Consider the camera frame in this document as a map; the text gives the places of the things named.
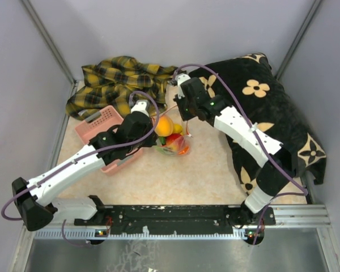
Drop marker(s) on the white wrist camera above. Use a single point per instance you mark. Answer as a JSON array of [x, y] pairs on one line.
[[178, 81], [141, 106]]

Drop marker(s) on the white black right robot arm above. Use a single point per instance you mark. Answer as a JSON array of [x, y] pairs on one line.
[[273, 159]]

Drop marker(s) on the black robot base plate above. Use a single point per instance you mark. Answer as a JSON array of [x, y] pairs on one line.
[[167, 220]]

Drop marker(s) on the black floral pillow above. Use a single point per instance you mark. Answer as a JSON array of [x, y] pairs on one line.
[[266, 104]]

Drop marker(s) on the pink plastic basket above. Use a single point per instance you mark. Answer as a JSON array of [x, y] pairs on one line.
[[100, 122]]

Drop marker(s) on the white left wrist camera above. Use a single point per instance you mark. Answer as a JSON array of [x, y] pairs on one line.
[[141, 106]]

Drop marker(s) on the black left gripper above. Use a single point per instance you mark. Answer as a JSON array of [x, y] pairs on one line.
[[150, 143]]

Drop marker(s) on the red toy fruit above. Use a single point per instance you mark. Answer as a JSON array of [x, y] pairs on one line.
[[174, 142]]

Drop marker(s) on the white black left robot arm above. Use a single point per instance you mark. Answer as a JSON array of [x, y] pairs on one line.
[[34, 198]]

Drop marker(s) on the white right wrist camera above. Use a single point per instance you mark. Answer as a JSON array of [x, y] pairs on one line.
[[178, 81]]

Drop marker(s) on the yellow plaid shirt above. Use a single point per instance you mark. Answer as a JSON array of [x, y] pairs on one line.
[[111, 82]]

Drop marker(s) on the clear orange-zipper zip bag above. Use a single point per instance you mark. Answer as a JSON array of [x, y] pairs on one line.
[[173, 114]]

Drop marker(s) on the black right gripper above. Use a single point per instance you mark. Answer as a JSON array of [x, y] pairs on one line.
[[185, 115]]

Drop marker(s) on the yellow-orange toy peach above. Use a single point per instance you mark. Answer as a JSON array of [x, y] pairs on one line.
[[164, 127]]

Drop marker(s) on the yellow toy fruit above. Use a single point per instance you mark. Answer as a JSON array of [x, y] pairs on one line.
[[177, 129]]

